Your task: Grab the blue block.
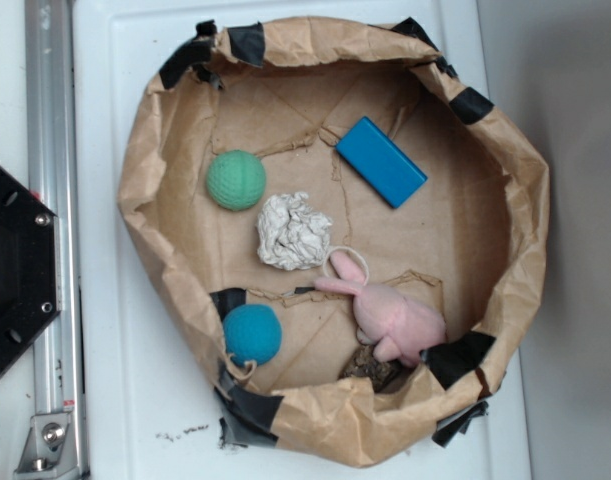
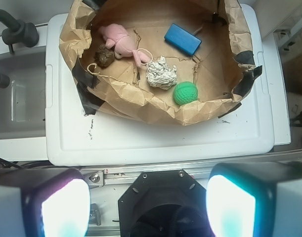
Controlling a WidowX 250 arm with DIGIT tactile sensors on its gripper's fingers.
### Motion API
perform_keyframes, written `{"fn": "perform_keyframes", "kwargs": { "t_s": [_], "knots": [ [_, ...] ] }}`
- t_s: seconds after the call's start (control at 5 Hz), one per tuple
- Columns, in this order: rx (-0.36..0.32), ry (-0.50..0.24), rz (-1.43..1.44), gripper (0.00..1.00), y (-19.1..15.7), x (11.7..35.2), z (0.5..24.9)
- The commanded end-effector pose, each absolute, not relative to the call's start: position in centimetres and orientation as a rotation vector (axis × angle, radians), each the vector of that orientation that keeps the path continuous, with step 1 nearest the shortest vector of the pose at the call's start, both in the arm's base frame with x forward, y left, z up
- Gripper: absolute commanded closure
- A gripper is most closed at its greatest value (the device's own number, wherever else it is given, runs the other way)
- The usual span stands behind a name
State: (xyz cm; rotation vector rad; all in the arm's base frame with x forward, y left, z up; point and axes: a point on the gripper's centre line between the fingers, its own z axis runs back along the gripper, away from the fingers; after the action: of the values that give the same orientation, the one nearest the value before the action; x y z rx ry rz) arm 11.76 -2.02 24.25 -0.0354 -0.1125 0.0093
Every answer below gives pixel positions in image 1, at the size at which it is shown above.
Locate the metal corner bracket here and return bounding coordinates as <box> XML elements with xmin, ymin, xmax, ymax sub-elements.
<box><xmin>13</xmin><ymin>412</ymin><xmax>81</xmax><ymax>479</ymax></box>

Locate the blue rectangular block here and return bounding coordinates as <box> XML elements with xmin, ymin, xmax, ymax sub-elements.
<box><xmin>336</xmin><ymin>117</ymin><xmax>427</xmax><ymax>208</ymax></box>

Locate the white plastic tray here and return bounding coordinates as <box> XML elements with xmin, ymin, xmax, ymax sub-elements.
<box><xmin>73</xmin><ymin>1</ymin><xmax>531</xmax><ymax>479</ymax></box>

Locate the aluminium extrusion rail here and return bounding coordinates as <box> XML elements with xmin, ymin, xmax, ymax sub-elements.
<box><xmin>24</xmin><ymin>1</ymin><xmax>90</xmax><ymax>479</ymax></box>

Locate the brown paper bag bin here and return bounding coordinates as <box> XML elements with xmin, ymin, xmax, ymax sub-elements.
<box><xmin>118</xmin><ymin>17</ymin><xmax>549</xmax><ymax>467</ymax></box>

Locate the crumpled white paper wad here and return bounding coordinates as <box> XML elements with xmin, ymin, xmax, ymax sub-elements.
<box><xmin>256</xmin><ymin>192</ymin><xmax>333</xmax><ymax>271</ymax></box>

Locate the green dimpled ball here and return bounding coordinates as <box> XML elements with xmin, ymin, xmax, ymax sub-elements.
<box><xmin>206</xmin><ymin>150</ymin><xmax>266</xmax><ymax>211</ymax></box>

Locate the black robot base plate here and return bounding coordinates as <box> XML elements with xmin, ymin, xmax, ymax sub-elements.
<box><xmin>0</xmin><ymin>166</ymin><xmax>59</xmax><ymax>379</ymax></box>

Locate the pink plush bunny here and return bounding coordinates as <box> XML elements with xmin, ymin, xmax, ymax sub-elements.
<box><xmin>314</xmin><ymin>247</ymin><xmax>447</xmax><ymax>368</ymax></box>

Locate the blue dimpled ball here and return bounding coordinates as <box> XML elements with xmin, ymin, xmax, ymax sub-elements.
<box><xmin>223</xmin><ymin>304</ymin><xmax>282</xmax><ymax>366</ymax></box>

